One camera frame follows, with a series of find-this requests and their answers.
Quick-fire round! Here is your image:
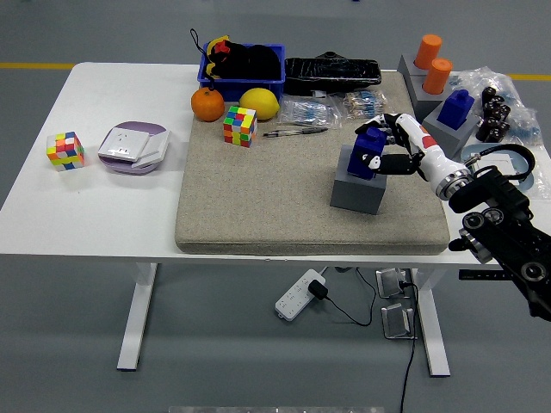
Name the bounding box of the yellow lemon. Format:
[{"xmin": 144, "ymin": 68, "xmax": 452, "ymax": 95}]
[{"xmin": 238, "ymin": 87, "xmax": 281, "ymax": 121}]

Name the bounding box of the black table control panel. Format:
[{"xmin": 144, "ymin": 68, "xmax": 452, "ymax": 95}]
[{"xmin": 458, "ymin": 269, "xmax": 507, "ymax": 280}]

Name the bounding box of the purple tray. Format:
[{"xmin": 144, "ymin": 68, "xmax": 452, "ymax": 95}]
[{"xmin": 97, "ymin": 120, "xmax": 170, "ymax": 176}]

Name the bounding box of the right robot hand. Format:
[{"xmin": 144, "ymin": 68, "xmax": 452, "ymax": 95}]
[{"xmin": 355, "ymin": 112, "xmax": 464, "ymax": 184}]

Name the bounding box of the black capacitors cluster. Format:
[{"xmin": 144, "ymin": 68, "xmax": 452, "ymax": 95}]
[{"xmin": 474, "ymin": 85, "xmax": 512, "ymax": 143}]

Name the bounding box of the colourful puzzle cube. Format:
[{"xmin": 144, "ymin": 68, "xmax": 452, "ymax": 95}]
[
  {"xmin": 46, "ymin": 131, "xmax": 85, "ymax": 173},
  {"xmin": 222, "ymin": 105, "xmax": 258, "ymax": 149}
]

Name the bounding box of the bag of brown resistors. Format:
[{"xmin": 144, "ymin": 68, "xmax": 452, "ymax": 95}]
[{"xmin": 342, "ymin": 90, "xmax": 388, "ymax": 120}]

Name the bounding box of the black pen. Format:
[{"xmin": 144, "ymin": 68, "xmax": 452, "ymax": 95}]
[{"xmin": 262, "ymin": 126, "xmax": 329, "ymax": 139}]

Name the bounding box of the white table leg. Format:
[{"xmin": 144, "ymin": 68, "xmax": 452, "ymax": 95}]
[
  {"xmin": 116, "ymin": 262, "xmax": 158, "ymax": 372},
  {"xmin": 411, "ymin": 268, "xmax": 452, "ymax": 379}
]

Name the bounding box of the white switch plate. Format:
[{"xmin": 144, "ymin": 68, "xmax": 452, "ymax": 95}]
[{"xmin": 131, "ymin": 131, "xmax": 172, "ymax": 170}]

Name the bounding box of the black floor cable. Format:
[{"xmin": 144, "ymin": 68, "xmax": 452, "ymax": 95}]
[{"xmin": 398, "ymin": 280, "xmax": 418, "ymax": 413}]

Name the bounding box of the white wall socket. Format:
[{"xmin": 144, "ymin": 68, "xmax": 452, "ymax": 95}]
[{"xmin": 96, "ymin": 126, "xmax": 152, "ymax": 163}]

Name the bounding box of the white power strip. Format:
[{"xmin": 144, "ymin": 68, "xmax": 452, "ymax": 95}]
[{"xmin": 274, "ymin": 268, "xmax": 327, "ymax": 322}]

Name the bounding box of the grey seal holder block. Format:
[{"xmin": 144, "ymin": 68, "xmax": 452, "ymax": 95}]
[
  {"xmin": 330, "ymin": 145, "xmax": 391, "ymax": 215},
  {"xmin": 396, "ymin": 53, "xmax": 431, "ymax": 78},
  {"xmin": 406, "ymin": 73, "xmax": 451, "ymax": 126},
  {"xmin": 421, "ymin": 102, "xmax": 481, "ymax": 161}
]

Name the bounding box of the black plug adapter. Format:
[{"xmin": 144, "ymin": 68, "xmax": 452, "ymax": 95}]
[{"xmin": 307, "ymin": 279, "xmax": 331, "ymax": 301}]

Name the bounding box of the orange fruit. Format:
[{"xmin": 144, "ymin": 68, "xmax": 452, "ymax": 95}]
[{"xmin": 190, "ymin": 87, "xmax": 226, "ymax": 123}]

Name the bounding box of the black adapter cable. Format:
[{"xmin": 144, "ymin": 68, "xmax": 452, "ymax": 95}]
[{"xmin": 322, "ymin": 266, "xmax": 375, "ymax": 327}]

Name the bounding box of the grey-brown mat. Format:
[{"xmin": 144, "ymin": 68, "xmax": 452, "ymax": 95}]
[{"xmin": 174, "ymin": 71, "xmax": 451, "ymax": 256}]

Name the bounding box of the light blue tray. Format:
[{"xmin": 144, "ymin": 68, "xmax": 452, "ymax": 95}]
[{"xmin": 459, "ymin": 144, "xmax": 536, "ymax": 191}]

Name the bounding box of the bag of blue resistors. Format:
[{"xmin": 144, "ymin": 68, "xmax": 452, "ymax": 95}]
[{"xmin": 277, "ymin": 95, "xmax": 344, "ymax": 130}]

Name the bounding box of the white switch panel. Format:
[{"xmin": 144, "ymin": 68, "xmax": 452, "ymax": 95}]
[{"xmin": 473, "ymin": 153, "xmax": 518, "ymax": 177}]

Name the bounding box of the metal floor box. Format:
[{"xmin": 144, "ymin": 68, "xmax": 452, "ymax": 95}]
[
  {"xmin": 381, "ymin": 302, "xmax": 418, "ymax": 341},
  {"xmin": 375, "ymin": 268, "xmax": 417, "ymax": 299}
]

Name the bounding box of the blue plastic bin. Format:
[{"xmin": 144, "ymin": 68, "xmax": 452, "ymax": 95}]
[{"xmin": 196, "ymin": 42, "xmax": 287, "ymax": 102}]

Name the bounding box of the orange cylinder seal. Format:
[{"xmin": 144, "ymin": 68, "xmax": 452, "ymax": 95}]
[
  {"xmin": 413, "ymin": 34, "xmax": 443, "ymax": 70},
  {"xmin": 421, "ymin": 58, "xmax": 453, "ymax": 95}
]

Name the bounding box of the black pouch with cord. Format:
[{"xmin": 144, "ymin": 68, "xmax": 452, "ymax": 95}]
[{"xmin": 189, "ymin": 28, "xmax": 281, "ymax": 89}]

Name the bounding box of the blue seal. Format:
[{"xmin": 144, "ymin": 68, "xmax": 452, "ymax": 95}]
[
  {"xmin": 436, "ymin": 89, "xmax": 475, "ymax": 129},
  {"xmin": 347, "ymin": 126, "xmax": 385, "ymax": 181}
]

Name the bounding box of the clear plastic bag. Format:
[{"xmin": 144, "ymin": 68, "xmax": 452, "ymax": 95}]
[{"xmin": 447, "ymin": 65, "xmax": 551, "ymax": 200}]

